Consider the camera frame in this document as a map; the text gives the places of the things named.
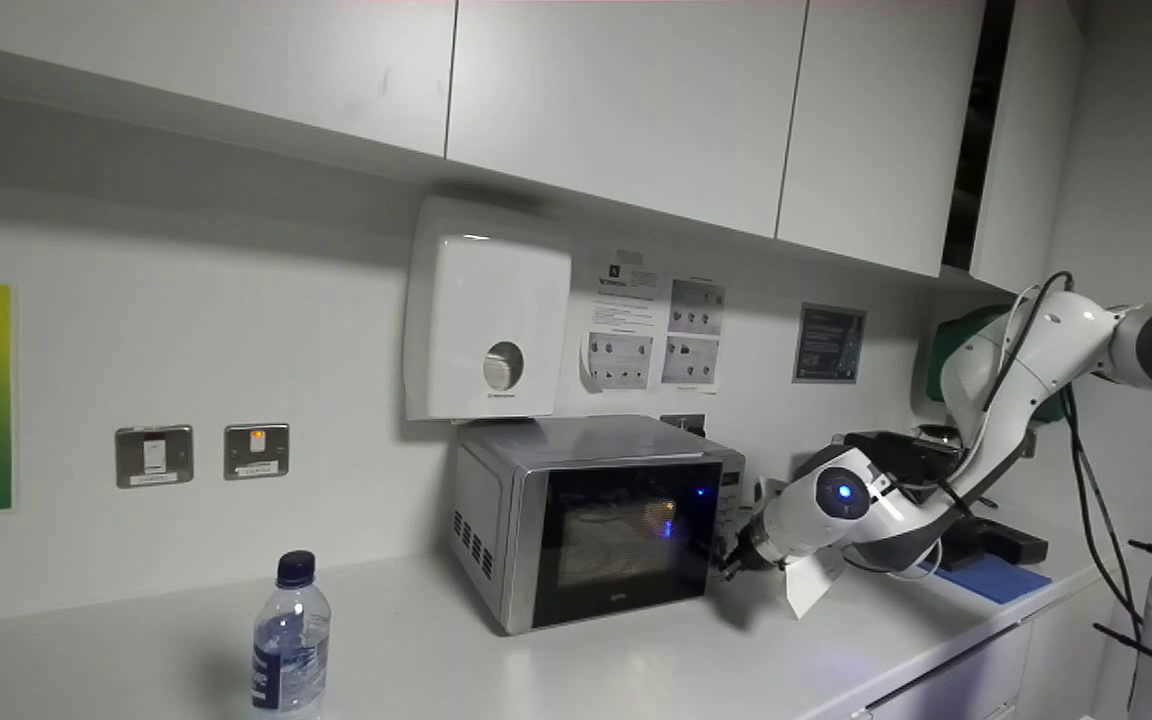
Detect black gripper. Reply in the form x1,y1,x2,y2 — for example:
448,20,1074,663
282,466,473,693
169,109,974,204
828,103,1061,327
718,518,769,570

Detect silver microwave oven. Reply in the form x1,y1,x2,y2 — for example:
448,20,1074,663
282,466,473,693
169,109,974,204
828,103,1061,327
448,414,743,636

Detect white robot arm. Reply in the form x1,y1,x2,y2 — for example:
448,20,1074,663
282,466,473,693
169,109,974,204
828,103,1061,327
715,292,1152,720

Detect blue mat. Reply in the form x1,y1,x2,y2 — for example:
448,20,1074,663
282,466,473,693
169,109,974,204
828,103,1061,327
941,557,1049,602

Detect paper instruction sheets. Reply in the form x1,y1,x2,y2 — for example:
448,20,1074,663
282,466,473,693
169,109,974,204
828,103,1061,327
576,251,729,390

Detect white paper towel dispenser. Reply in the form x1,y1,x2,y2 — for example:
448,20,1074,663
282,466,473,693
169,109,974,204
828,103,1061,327
405,233,571,421

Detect white upper cabinets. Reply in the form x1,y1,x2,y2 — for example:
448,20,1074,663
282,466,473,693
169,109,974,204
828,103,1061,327
0,0,1085,289

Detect plastic water bottle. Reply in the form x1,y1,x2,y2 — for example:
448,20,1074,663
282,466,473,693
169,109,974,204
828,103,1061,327
250,549,332,720

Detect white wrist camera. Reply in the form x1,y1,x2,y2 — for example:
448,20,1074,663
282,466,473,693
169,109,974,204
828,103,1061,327
782,549,843,621

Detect dark framed wall notice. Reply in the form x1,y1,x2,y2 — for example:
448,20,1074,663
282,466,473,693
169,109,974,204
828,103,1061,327
797,304,865,384

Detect green round wall sign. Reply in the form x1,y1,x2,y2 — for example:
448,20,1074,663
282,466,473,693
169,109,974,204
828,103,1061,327
925,304,1069,438

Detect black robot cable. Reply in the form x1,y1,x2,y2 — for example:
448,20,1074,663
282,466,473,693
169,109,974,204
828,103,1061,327
973,266,1152,695

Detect right steel wall switch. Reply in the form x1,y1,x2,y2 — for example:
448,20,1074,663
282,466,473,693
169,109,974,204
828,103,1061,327
222,424,293,480

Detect steel wall switch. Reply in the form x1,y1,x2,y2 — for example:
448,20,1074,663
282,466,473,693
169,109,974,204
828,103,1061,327
222,424,293,480
115,424,192,488

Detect left steel wall switch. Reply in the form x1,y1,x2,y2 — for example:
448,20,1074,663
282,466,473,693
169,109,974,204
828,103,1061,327
115,424,192,488

